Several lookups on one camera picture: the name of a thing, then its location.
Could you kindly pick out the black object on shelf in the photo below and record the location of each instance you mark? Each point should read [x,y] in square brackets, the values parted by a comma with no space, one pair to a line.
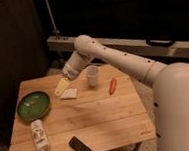
[160,43]

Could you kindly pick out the clear plastic bottle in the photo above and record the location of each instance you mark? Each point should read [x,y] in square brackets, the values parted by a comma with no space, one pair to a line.
[39,136]

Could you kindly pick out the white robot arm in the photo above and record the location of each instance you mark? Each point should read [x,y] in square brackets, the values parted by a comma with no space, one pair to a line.
[170,84]

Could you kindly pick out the wooden table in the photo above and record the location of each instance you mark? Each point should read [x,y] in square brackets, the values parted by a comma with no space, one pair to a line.
[100,120]

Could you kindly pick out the clear plastic cup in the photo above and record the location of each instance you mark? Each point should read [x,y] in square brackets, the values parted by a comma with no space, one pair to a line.
[92,74]

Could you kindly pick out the white lower shelf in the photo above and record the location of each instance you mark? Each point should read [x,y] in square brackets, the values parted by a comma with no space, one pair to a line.
[138,47]

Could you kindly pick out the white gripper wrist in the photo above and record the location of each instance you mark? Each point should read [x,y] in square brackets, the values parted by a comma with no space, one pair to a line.
[69,71]

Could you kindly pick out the metal pole stand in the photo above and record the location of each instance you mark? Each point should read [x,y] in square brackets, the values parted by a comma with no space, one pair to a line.
[56,31]

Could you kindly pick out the orange carrot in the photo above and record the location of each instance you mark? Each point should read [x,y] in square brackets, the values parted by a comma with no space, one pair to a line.
[112,86]

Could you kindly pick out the green round plate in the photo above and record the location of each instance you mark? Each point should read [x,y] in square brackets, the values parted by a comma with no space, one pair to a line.
[33,106]

